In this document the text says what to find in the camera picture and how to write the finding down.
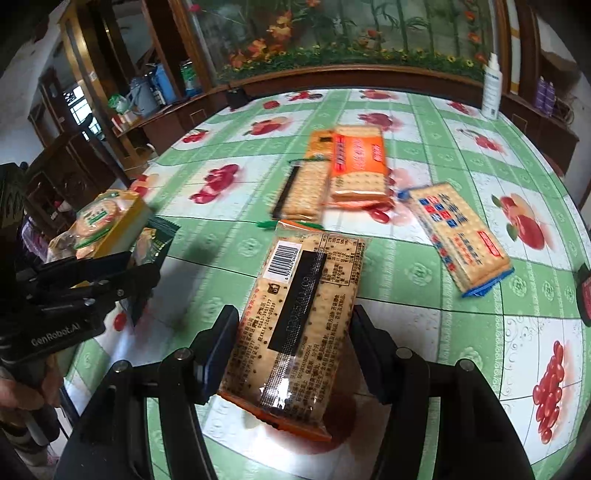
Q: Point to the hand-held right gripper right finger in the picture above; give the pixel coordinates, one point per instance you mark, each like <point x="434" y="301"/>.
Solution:
<point x="369" y="350"/>

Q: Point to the yellow taped cardboard box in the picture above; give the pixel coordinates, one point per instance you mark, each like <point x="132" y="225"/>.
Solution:
<point x="124" y="224"/>

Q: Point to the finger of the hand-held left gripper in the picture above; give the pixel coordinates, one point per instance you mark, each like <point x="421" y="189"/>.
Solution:
<point x="92" y="265"/>
<point x="124" y="284"/>

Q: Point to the plastic water bottle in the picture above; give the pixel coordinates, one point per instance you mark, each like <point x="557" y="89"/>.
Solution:
<point x="190" y="77"/>

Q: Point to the opaque orange biscuit packet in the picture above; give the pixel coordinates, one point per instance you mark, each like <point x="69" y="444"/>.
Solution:
<point x="321" y="143"/>

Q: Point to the purple bottle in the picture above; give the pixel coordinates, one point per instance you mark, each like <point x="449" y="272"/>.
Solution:
<point x="541" y="92"/>
<point x="551" y="96"/>

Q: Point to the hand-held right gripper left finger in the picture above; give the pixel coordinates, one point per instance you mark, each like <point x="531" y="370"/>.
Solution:
<point x="214" y="364"/>

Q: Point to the wooden partition cabinet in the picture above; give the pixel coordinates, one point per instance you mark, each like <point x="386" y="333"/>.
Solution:
<point x="184" y="115"/>

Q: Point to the black red round object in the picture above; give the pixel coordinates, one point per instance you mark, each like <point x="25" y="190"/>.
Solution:
<point x="584" y="293"/>

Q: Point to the green fruit print tablecloth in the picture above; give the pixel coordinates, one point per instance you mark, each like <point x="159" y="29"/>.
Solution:
<point x="415" y="346"/>

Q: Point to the green-ended long cracker packet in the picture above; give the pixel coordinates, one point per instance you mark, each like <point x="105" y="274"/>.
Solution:
<point x="302" y="189"/>

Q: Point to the orange soda cracker packet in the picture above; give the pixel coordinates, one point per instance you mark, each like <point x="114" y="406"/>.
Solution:
<point x="295" y="332"/>
<point x="358" y="161"/>

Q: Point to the artificial flower display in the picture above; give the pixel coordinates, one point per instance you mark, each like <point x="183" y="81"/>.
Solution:
<point x="346" y="32"/>

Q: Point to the green round cracker packet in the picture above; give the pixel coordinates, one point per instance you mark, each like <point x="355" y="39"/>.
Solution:
<point x="86" y="243"/>
<point x="99" y="212"/>

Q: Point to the person's left hand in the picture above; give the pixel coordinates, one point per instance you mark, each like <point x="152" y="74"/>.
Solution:
<point x="27" y="394"/>

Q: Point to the green white bag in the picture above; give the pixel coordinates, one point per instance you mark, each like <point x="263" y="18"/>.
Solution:
<point x="119" y="104"/>

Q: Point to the dark wooden chair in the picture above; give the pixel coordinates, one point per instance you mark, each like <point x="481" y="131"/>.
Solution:
<point x="74" y="170"/>

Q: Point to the dark green biscuit packet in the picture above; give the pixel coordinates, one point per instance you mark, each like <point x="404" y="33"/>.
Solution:
<point x="157" y="235"/>

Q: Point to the white spray bottle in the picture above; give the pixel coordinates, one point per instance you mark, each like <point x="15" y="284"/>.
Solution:
<point x="491" y="92"/>

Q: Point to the blue red cracker packet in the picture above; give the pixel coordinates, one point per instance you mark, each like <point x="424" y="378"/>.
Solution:
<point x="457" y="230"/>

